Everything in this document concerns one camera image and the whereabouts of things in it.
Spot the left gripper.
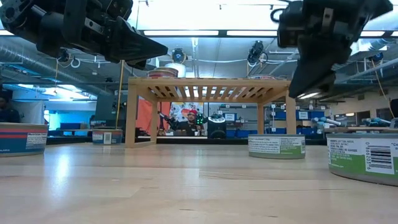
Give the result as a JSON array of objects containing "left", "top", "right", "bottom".
[{"left": 34, "top": 0, "right": 169, "bottom": 70}]

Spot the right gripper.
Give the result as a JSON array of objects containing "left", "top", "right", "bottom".
[{"left": 276, "top": 0, "right": 394, "bottom": 99}]

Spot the red blue pull-tab can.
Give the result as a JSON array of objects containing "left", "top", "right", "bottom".
[
  {"left": 0, "top": 122, "right": 49, "bottom": 157},
  {"left": 91, "top": 128, "right": 124, "bottom": 146},
  {"left": 147, "top": 66, "right": 180, "bottom": 79}
]

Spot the green label flat-lid can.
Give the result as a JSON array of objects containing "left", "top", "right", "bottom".
[
  {"left": 248, "top": 134, "right": 307, "bottom": 161},
  {"left": 248, "top": 73, "right": 277, "bottom": 80},
  {"left": 326, "top": 133, "right": 398, "bottom": 188}
]

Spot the wooden slatted shelf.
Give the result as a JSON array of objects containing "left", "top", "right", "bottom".
[{"left": 125, "top": 77, "right": 297, "bottom": 149}]

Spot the blue storage bin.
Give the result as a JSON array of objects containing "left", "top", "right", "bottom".
[
  {"left": 226, "top": 129, "right": 259, "bottom": 139},
  {"left": 295, "top": 110, "right": 326, "bottom": 121}
]

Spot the white cylindrical object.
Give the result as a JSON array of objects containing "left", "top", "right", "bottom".
[{"left": 164, "top": 62, "right": 187, "bottom": 78}]

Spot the ceiling light panel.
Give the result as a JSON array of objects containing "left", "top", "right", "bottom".
[
  {"left": 226, "top": 30, "right": 279, "bottom": 37},
  {"left": 142, "top": 29, "right": 220, "bottom": 37}
]

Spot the orange banner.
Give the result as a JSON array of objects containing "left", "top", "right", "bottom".
[{"left": 136, "top": 98, "right": 172, "bottom": 135}]

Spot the grey panel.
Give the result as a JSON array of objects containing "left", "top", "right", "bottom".
[{"left": 94, "top": 94, "right": 129, "bottom": 129}]

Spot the colourful poster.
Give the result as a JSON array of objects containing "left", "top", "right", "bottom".
[{"left": 170, "top": 101, "right": 205, "bottom": 123}]

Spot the person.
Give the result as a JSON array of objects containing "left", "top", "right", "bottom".
[
  {"left": 0, "top": 90, "right": 22, "bottom": 124},
  {"left": 174, "top": 108, "right": 208, "bottom": 137}
]

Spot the yellow hanging strap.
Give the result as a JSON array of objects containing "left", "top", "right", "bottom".
[{"left": 114, "top": 60, "right": 126, "bottom": 130}]

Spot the black ceiling camera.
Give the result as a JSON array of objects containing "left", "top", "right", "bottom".
[
  {"left": 247, "top": 39, "right": 268, "bottom": 65},
  {"left": 170, "top": 47, "right": 188, "bottom": 65}
]

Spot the yellow cable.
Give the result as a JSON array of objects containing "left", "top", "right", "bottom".
[{"left": 369, "top": 57, "right": 396, "bottom": 119}]

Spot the silver ventilation duct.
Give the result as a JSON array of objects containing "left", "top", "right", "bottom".
[{"left": 0, "top": 39, "right": 113, "bottom": 97}]

